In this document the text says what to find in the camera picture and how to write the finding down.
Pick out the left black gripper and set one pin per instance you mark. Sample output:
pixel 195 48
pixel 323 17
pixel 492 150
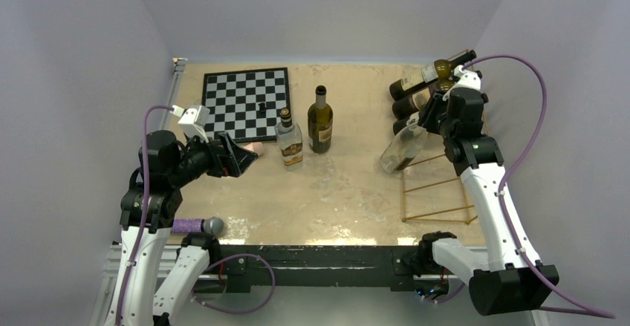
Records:
pixel 232 160

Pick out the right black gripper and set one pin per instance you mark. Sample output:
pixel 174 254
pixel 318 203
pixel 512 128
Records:
pixel 428 113

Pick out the dark wine bottle white label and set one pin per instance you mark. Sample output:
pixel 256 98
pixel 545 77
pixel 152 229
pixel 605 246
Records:
pixel 412 119

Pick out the dark wine bottle gold label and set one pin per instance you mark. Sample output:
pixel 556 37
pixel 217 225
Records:
pixel 414 102

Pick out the clear glass bottle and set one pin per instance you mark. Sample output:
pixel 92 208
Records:
pixel 404 148

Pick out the dark wine bottle cream label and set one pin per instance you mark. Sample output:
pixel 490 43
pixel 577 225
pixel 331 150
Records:
pixel 428 74

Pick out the tall green wine bottle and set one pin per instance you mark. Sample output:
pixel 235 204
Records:
pixel 320 122

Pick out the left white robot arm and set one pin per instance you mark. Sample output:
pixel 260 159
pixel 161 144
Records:
pixel 148 215

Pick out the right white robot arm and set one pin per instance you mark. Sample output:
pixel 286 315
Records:
pixel 511 278

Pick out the clear square liquor bottle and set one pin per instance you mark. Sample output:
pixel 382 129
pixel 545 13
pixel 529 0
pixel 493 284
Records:
pixel 289 139

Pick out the black white chessboard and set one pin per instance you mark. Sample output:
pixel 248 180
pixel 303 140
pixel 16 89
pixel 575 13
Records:
pixel 233 99

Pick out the purple glitter microphone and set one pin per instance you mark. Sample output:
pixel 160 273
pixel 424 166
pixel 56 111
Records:
pixel 213 226

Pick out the black mounting base bar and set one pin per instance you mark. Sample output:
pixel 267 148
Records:
pixel 391 267

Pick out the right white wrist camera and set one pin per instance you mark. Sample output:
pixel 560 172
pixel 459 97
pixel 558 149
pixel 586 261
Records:
pixel 466 79

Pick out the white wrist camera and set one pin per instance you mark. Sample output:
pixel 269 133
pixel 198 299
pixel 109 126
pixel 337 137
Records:
pixel 466 79
pixel 192 121

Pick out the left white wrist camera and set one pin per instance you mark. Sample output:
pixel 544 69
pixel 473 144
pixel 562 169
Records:
pixel 192 121

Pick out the gold wire wine rack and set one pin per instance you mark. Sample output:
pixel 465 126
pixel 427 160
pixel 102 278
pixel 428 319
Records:
pixel 430 190

